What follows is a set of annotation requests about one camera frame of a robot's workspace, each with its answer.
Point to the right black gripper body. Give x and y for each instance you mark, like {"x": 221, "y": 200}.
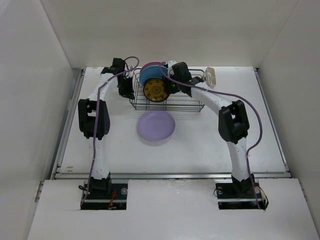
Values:
{"x": 172, "y": 86}

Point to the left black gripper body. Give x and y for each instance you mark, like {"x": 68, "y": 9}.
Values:
{"x": 125, "y": 88}

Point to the metal wire dish rack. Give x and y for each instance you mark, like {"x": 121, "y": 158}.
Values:
{"x": 178, "y": 102}

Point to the yellow patterned glass plate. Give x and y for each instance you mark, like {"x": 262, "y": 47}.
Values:
{"x": 154, "y": 90}

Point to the lavender plastic plate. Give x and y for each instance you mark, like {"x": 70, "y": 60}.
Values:
{"x": 156, "y": 125}

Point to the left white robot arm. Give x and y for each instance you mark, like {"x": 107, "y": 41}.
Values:
{"x": 94, "y": 120}

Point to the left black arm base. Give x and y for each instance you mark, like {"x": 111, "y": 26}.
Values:
{"x": 114, "y": 199}

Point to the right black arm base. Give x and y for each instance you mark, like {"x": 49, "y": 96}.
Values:
{"x": 231, "y": 197}

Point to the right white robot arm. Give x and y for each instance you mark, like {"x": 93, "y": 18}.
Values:
{"x": 233, "y": 122}

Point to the light blue plastic plate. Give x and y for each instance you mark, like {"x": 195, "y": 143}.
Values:
{"x": 151, "y": 73}

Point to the pink plastic plate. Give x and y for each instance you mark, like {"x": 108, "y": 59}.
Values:
{"x": 152, "y": 64}

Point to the beige plastic cutlery holder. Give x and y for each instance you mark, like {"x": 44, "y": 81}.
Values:
{"x": 209, "y": 77}

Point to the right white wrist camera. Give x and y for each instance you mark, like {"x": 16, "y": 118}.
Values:
{"x": 169, "y": 64}

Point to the aluminium front rail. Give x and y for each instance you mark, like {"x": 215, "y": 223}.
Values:
{"x": 158, "y": 176}

